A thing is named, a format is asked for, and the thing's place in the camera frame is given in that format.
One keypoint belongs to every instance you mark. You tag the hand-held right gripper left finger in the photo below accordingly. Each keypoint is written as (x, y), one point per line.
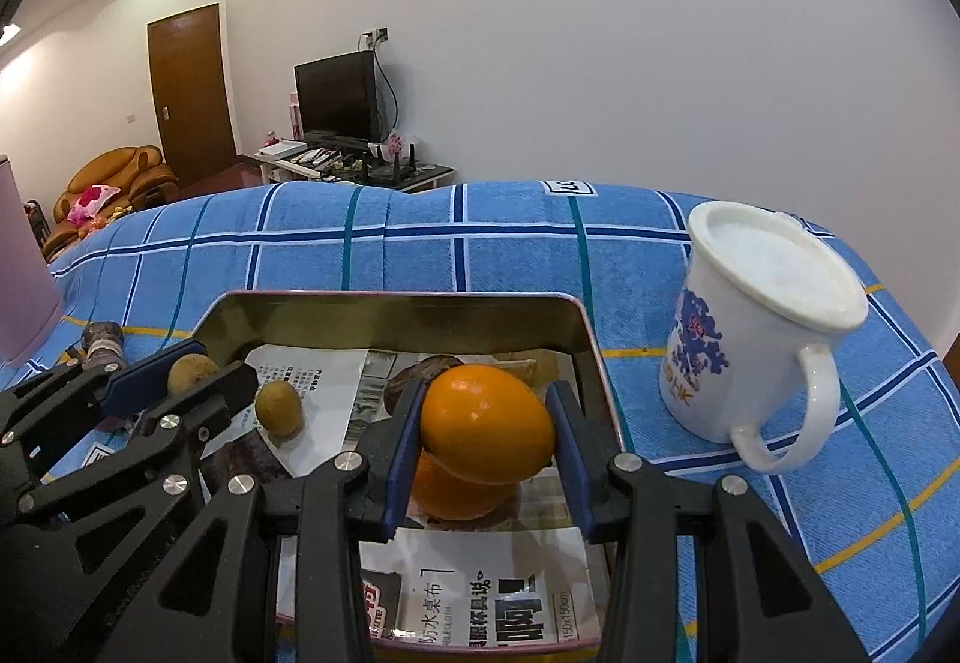
(397, 460)

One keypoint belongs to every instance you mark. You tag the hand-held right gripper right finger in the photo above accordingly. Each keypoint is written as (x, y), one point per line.
(570, 460)

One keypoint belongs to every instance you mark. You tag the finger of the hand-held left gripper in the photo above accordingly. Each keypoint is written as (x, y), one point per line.
(217, 397)
(135, 378)

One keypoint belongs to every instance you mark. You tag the cut purple yam piece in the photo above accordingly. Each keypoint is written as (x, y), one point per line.
(103, 340)

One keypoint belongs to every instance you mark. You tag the orange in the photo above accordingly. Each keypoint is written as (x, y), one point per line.
(487, 419)
(457, 494)

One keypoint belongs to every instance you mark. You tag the dark passion fruit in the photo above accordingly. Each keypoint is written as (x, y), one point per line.
(424, 374)

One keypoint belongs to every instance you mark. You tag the pink metal tin box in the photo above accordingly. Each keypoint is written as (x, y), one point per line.
(375, 325)

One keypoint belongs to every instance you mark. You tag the lilac thermos bottle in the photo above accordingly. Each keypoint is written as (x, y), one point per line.
(22, 273)

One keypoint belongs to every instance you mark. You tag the pink floral cushion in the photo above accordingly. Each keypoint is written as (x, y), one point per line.
(90, 202)

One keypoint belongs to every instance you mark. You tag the white mug with blue print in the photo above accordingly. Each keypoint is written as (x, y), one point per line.
(750, 363)

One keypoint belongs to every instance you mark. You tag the orange leather armchair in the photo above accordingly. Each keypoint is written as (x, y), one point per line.
(127, 164)

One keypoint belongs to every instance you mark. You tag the blue plaid cloth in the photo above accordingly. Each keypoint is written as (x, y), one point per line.
(487, 258)

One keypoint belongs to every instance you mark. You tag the white television stand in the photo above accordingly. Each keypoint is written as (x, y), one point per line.
(274, 168)

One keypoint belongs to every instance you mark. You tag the flat white box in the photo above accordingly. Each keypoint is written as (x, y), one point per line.
(281, 147)

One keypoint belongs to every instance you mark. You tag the white remote control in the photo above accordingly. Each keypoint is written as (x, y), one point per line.
(315, 154)

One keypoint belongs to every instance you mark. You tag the brown wooden door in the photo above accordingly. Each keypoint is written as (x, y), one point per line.
(191, 100)

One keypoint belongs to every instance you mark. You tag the black router with antennas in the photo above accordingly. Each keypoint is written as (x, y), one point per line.
(394, 166)

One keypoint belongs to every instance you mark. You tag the tall pink box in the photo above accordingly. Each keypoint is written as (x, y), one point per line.
(295, 115)

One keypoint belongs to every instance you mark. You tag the pink floral box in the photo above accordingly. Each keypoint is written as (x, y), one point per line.
(394, 142)

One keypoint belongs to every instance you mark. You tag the black television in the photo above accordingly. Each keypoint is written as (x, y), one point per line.
(334, 93)

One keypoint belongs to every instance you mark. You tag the rectangular ceiling light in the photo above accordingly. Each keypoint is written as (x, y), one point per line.
(6, 33)

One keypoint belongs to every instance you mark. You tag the white wall socket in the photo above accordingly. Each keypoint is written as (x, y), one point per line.
(377, 35)

